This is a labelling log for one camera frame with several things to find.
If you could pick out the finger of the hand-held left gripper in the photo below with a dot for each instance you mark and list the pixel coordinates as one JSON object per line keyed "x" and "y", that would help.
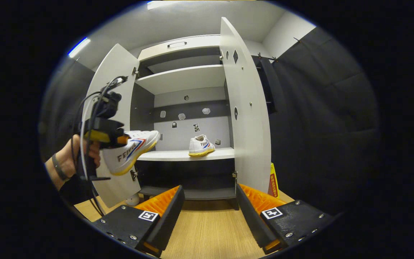
{"x": 110, "y": 138}

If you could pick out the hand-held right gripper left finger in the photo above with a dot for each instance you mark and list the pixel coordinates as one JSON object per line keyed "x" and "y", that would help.
{"x": 166, "y": 223}

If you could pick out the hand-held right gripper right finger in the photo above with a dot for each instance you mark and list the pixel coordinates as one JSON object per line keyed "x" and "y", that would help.
{"x": 253, "y": 219}

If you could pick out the white striped shoe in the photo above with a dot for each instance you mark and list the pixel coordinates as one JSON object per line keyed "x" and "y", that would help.
{"x": 199, "y": 145}
{"x": 135, "y": 151}

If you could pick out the white shoe cabinet door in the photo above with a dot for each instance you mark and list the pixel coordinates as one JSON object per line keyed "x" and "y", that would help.
{"x": 246, "y": 144}
{"x": 119, "y": 68}

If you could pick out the white shoe cabinet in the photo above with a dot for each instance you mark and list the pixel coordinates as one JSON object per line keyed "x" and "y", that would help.
{"x": 182, "y": 77}

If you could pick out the white cabinet drawer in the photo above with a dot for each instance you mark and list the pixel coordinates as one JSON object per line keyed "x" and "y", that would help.
{"x": 199, "y": 45}

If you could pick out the small white round object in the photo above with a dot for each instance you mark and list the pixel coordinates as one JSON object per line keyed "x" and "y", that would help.
{"x": 132, "y": 200}

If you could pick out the yellow book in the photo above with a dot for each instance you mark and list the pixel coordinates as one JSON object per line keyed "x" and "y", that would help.
{"x": 273, "y": 180}

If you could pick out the black wristband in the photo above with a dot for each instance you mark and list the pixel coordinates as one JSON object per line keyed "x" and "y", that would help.
{"x": 59, "y": 169}

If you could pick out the ceiling light strip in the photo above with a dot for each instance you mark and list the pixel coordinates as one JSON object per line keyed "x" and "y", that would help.
{"x": 79, "y": 47}

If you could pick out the ceiling light panel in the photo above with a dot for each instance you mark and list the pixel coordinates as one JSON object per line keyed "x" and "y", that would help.
{"x": 156, "y": 4}

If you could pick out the black backdrop rod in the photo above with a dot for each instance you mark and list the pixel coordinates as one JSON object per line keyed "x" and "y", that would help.
{"x": 266, "y": 58}

